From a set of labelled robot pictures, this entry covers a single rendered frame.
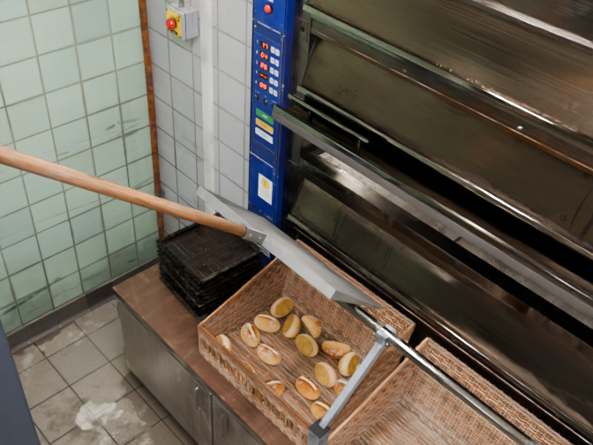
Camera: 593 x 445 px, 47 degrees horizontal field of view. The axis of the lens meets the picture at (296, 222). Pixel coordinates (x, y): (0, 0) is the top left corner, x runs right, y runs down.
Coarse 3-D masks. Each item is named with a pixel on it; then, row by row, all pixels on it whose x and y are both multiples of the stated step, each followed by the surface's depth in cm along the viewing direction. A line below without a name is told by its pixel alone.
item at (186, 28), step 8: (168, 8) 241; (176, 8) 240; (184, 8) 240; (192, 8) 241; (168, 16) 243; (184, 16) 237; (192, 16) 240; (176, 24) 241; (184, 24) 239; (192, 24) 242; (176, 32) 243; (184, 32) 241; (192, 32) 244; (184, 40) 243
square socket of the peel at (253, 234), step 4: (244, 224) 176; (248, 228) 175; (252, 228) 178; (256, 228) 181; (248, 232) 176; (252, 232) 177; (256, 232) 178; (260, 232) 180; (264, 232) 182; (244, 236) 175; (248, 236) 176; (252, 236) 178; (256, 236) 179; (260, 236) 180; (264, 236) 182; (248, 240) 178; (252, 240) 179; (256, 240) 180; (260, 240) 182; (260, 244) 182
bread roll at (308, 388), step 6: (300, 378) 228; (306, 378) 228; (300, 384) 227; (306, 384) 226; (312, 384) 226; (300, 390) 227; (306, 390) 226; (312, 390) 225; (318, 390) 226; (306, 396) 226; (312, 396) 225; (318, 396) 226
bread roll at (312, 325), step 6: (306, 318) 247; (312, 318) 247; (306, 324) 246; (312, 324) 245; (318, 324) 246; (306, 330) 250; (312, 330) 244; (318, 330) 244; (312, 336) 245; (318, 336) 246
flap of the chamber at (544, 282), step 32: (320, 128) 205; (352, 128) 209; (352, 160) 191; (384, 160) 195; (416, 160) 199; (448, 192) 186; (448, 224) 174; (480, 224) 175; (512, 224) 178; (544, 256) 168; (576, 256) 171; (544, 288) 160
